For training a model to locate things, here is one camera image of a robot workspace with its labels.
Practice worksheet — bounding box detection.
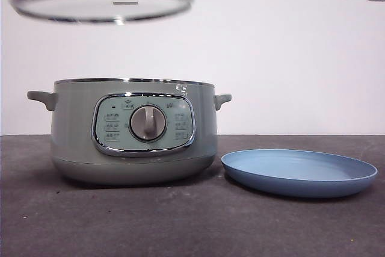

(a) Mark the glass lid with green knob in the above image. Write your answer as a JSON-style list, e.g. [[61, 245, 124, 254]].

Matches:
[[8, 0, 194, 26]]

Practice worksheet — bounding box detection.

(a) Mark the pale green electric steamer pot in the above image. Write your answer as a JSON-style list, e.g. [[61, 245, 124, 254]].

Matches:
[[26, 78, 233, 184]]

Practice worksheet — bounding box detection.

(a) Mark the blue round plate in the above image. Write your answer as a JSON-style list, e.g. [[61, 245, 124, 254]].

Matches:
[[221, 148, 378, 199]]

